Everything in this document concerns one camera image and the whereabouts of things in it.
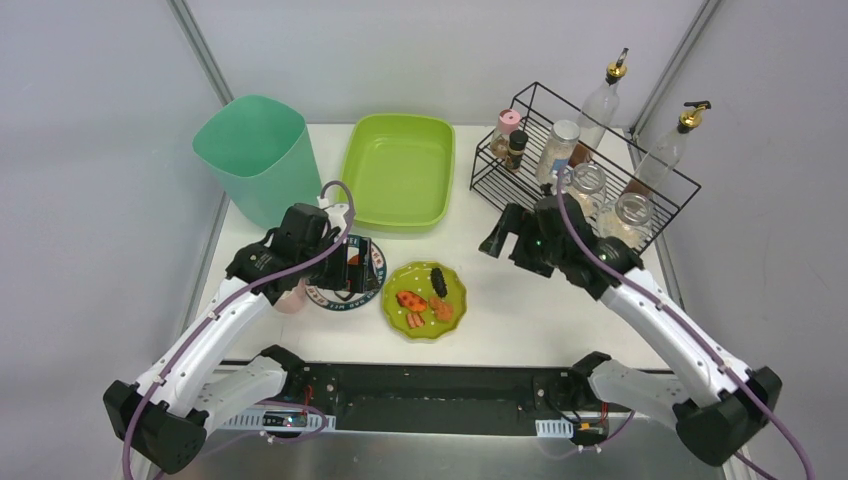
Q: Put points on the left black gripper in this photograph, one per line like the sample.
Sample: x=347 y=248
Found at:
x=348 y=270

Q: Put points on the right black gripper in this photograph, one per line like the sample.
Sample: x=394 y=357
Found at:
x=521 y=240

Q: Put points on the green dotted plate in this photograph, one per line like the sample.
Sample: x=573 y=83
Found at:
x=414 y=277

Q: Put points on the small black cap spice bottle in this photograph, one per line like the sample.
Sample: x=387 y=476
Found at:
x=517 y=143

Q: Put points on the glass jar beige contents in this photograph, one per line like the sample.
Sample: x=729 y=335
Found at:
x=588 y=186

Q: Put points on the pink lid spice jar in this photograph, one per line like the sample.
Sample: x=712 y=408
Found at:
x=507 y=122

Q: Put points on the white grain shaker jar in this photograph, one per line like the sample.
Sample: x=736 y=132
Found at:
x=560 y=144

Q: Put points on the large glass jar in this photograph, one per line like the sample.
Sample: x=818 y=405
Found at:
x=629 y=218

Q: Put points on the tall oil bottle gold pump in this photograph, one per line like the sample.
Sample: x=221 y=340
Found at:
x=597 y=111

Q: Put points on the oil bottle gold spout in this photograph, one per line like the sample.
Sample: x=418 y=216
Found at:
x=662 y=158

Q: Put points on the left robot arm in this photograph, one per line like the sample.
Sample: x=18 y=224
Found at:
x=170 y=410

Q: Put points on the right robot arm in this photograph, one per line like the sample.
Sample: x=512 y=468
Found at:
x=715 y=404

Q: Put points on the white plate teal rim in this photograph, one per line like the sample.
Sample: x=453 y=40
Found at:
x=342 y=300

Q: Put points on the orange grilled fish piece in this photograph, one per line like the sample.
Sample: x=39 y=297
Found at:
x=411 y=301

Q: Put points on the pork belly piece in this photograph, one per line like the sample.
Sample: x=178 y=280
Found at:
x=415 y=320

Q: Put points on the black sea cucumber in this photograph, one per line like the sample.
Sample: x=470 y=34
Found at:
x=438 y=282

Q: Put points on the pink white mug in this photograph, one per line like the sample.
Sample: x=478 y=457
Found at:
x=293 y=301

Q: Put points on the fried chicken nugget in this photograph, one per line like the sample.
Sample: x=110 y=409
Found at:
x=442 y=310

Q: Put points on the lime green plastic basin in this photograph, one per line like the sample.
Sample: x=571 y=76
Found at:
x=400 y=169

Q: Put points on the teal plastic bin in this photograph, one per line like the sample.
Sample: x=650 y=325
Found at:
x=260 y=151

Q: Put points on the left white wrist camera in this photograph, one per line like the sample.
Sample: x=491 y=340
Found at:
x=339 y=215

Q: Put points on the black wire rack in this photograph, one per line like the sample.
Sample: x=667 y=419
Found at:
x=539 y=107

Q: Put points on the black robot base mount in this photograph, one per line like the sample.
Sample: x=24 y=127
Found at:
x=464 y=400

